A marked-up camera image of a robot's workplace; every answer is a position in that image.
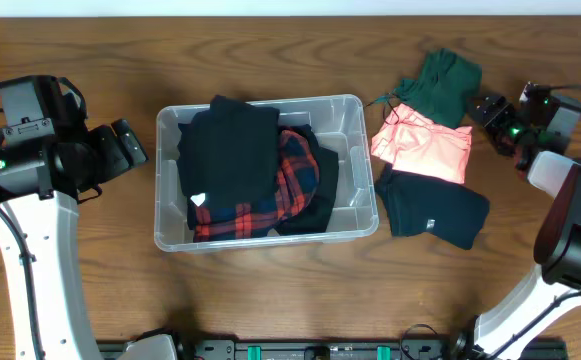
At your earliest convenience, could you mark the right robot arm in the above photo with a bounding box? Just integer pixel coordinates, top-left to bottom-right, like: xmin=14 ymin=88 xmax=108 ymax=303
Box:
xmin=447 ymin=82 xmax=581 ymax=359

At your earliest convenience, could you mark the black gathered garment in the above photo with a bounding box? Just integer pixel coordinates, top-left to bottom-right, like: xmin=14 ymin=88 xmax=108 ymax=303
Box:
xmin=275 ymin=125 xmax=339 ymax=236

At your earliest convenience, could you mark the coral pink folded garment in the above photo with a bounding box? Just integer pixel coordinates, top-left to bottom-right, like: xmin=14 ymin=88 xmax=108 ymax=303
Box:
xmin=370 ymin=104 xmax=472 ymax=184

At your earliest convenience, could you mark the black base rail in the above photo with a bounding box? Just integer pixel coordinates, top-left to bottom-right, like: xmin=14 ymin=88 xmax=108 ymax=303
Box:
xmin=97 ymin=339 xmax=569 ymax=360

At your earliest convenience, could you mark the black garment with tag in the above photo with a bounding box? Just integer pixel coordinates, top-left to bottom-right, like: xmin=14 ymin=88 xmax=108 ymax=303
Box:
xmin=177 ymin=95 xmax=280 ymax=209

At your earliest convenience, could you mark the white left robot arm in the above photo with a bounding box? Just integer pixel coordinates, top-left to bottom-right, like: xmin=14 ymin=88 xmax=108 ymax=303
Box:
xmin=0 ymin=118 xmax=147 ymax=359

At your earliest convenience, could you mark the red navy plaid shirt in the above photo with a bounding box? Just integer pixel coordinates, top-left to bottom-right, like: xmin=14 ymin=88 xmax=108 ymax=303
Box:
xmin=193 ymin=125 xmax=321 ymax=242

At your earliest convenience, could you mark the dark teal folded garment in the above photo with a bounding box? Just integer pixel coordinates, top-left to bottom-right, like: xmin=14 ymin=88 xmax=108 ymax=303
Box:
xmin=375 ymin=165 xmax=490 ymax=250

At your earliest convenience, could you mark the clear plastic storage bin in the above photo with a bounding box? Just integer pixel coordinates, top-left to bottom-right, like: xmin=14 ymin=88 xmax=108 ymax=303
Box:
xmin=154 ymin=94 xmax=379 ymax=253

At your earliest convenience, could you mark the dark green folded garment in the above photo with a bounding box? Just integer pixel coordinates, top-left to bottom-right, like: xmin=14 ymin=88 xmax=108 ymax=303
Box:
xmin=368 ymin=48 xmax=482 ymax=129

